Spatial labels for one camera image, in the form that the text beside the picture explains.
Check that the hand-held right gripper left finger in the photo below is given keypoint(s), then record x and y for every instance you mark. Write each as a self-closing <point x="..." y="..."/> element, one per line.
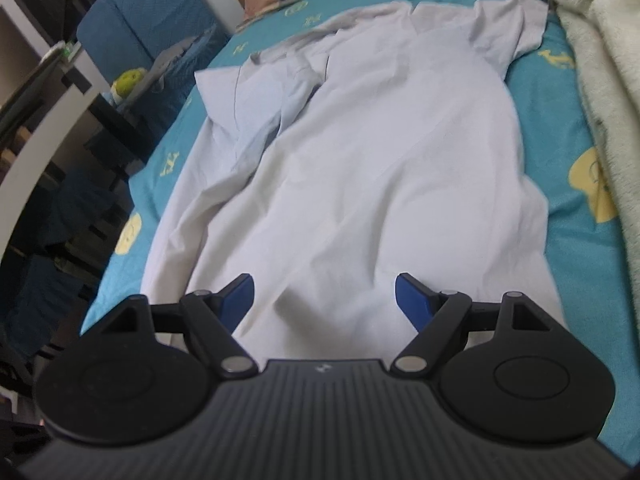
<point x="240" y="294"/>

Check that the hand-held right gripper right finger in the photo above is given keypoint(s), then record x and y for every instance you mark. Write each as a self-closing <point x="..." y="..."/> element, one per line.
<point x="411" y="296"/>

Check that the white shirt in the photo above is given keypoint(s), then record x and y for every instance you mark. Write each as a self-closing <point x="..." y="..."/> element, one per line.
<point x="375" y="160"/>

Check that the blue covered chair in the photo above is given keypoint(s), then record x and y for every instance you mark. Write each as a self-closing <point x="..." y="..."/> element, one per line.
<point x="165" y="5"/>
<point x="75" y="210"/>
<point x="105" y="30"/>

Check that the bed with teal printed sheet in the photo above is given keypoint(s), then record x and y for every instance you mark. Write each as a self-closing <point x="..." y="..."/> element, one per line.
<point x="550" y="110"/>

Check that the yellow-green plush toy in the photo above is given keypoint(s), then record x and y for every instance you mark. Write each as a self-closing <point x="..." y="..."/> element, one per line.
<point x="127" y="82"/>

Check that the wooden table with black legs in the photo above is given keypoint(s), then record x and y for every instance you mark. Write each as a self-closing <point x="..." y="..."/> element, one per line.
<point x="45" y="150"/>

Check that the grey cloth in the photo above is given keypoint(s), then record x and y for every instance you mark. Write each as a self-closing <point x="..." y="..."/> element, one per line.
<point x="167" y="60"/>

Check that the pale green fleece blanket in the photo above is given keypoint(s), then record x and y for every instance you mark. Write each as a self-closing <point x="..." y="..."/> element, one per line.
<point x="610" y="85"/>

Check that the small green box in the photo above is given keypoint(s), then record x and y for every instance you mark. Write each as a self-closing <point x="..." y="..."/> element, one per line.
<point x="68" y="51"/>

